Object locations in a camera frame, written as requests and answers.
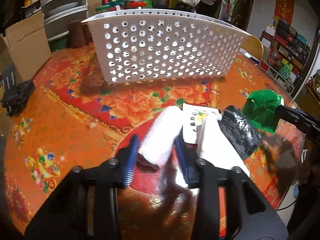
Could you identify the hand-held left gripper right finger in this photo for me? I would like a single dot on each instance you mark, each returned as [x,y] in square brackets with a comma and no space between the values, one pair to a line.
[182,156]

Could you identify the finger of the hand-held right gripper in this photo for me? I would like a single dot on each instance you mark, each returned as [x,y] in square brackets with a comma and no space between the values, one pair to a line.
[294,119]

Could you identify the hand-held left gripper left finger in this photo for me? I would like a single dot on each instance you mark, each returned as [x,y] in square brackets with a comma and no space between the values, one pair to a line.
[131,155]

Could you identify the green foil snack packet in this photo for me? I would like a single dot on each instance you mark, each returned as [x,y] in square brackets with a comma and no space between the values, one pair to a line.
[262,110]

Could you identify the white printed snack packet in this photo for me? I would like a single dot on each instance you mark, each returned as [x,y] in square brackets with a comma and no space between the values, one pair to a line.
[194,125]

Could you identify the black crinkled snack packet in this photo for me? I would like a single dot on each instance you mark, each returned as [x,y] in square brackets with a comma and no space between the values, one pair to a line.
[240,131]

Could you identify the white perforated plastic basket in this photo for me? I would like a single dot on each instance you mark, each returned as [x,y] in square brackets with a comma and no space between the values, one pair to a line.
[160,45]

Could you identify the floral red orange tablecloth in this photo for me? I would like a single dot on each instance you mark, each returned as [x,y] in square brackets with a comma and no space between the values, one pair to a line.
[82,120]

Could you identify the shelf of boxed goods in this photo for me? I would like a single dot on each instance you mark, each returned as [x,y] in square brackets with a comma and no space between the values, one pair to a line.
[285,55]

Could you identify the wooden chair back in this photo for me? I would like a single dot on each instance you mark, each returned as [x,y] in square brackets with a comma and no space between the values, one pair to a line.
[252,48]

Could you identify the brown woven cup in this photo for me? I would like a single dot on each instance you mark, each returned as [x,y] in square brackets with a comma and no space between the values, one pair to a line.
[76,35]

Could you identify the black plastic rack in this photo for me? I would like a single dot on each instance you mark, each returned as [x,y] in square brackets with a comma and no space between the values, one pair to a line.
[15,92]

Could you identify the green lidded glass jar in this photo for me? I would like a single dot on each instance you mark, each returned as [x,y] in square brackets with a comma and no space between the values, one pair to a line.
[103,9]

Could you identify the red lidded glass jar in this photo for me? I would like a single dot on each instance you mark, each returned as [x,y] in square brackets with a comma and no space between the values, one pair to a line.
[136,4]

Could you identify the brown cardboard box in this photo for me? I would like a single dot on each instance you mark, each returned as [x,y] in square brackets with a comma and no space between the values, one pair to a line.
[25,47]

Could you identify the stacked metal steamer trays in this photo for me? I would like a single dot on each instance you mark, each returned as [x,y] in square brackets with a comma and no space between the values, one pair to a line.
[65,7]

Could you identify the red wall poster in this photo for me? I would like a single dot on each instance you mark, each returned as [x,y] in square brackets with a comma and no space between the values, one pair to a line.
[283,5]

